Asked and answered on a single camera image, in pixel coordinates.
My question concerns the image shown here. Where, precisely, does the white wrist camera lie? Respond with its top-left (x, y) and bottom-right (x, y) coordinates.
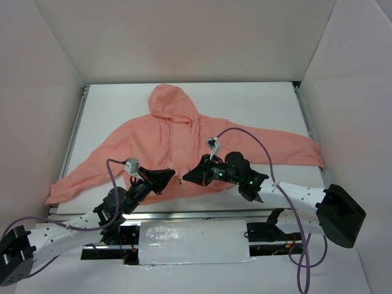
top-left (206, 137), bottom-right (221, 159)
top-left (123, 157), bottom-right (140, 177)

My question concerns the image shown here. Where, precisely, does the white foil covered panel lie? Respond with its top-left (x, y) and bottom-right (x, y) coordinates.
top-left (138, 220), bottom-right (251, 265)

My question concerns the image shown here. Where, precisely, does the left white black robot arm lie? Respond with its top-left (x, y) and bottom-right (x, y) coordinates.
top-left (1, 167), bottom-right (175, 287)

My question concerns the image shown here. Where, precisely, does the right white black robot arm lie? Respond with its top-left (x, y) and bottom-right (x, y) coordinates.
top-left (183, 152), bottom-right (366, 248)

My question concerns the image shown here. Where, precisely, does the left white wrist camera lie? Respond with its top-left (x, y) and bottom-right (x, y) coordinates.
top-left (123, 157), bottom-right (140, 177)

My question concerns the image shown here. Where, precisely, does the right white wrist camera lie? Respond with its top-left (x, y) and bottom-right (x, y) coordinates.
top-left (206, 137), bottom-right (221, 159)

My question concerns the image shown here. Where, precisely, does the salmon pink hooded jacket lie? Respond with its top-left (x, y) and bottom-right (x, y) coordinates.
top-left (46, 84), bottom-right (323, 205)

